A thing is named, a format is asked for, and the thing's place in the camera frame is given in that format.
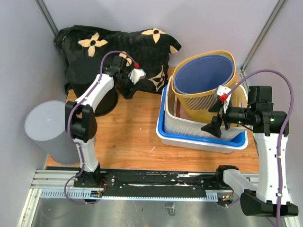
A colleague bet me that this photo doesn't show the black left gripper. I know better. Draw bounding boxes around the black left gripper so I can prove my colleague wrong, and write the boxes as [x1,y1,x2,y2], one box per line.
[116,71,140,99]

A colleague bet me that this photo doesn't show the yellow slatted basket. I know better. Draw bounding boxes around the yellow slatted basket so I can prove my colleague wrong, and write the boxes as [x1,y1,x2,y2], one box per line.
[171,50,237,123]

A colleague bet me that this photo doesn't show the black large bucket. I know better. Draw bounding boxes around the black large bucket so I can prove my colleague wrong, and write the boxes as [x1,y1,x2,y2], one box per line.
[66,57,118,116]

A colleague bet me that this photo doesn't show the blue bucket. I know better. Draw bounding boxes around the blue bucket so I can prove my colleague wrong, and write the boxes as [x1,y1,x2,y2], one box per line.
[174,54,235,95]

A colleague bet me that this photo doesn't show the grey bucket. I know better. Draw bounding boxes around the grey bucket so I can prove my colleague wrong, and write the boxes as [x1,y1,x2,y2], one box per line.
[25,100,80,166]

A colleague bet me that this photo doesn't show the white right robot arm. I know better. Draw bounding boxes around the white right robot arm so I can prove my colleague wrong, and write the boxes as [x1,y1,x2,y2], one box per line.
[201,86,299,218]

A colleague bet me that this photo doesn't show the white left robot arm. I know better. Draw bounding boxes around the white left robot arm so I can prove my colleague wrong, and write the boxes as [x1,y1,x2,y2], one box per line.
[65,51,146,188]

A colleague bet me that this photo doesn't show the blue rimmed white tub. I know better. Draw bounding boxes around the blue rimmed white tub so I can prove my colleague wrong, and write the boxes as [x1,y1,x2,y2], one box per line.
[156,87,249,153]

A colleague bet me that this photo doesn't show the pink small tray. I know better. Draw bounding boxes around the pink small tray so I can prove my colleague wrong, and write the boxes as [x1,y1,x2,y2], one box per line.
[174,99,190,120]

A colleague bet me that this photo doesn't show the beige perforated basket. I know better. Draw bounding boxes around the beige perforated basket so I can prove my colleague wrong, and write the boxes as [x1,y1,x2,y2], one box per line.
[162,79,247,142]

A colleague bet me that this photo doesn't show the black floral pillow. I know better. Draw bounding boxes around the black floral pillow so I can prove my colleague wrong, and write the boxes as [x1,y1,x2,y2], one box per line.
[53,25,181,99]

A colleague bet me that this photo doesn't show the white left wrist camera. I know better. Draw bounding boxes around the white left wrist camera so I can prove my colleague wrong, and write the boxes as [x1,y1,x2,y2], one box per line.
[128,63,146,85]

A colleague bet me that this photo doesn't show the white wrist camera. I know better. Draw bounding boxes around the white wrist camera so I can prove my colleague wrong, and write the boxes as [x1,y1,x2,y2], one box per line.
[214,85,232,113]
[128,63,146,85]

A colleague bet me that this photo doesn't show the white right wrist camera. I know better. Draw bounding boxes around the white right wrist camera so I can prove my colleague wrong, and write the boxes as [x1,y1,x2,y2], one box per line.
[214,85,232,113]

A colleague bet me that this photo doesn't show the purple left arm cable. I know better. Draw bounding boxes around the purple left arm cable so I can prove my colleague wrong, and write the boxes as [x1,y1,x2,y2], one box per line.
[63,51,138,205]

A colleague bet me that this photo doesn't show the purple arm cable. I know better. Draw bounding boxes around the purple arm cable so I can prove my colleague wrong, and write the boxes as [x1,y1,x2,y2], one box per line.
[63,51,138,205]
[224,70,295,227]

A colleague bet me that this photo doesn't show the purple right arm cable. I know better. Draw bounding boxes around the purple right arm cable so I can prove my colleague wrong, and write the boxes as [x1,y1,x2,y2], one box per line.
[224,70,295,227]

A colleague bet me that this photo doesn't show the black mounting rail plate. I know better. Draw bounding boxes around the black mounting rail plate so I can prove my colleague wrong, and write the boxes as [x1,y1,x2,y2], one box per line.
[74,169,232,198]

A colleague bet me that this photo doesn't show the aluminium frame rail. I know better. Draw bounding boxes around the aluminium frame rail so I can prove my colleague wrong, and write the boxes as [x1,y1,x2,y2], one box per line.
[34,0,59,36]
[240,0,288,73]

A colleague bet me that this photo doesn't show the right aluminium frame rail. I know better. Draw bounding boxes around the right aluminium frame rail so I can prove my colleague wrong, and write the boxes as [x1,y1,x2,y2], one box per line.
[240,0,288,73]

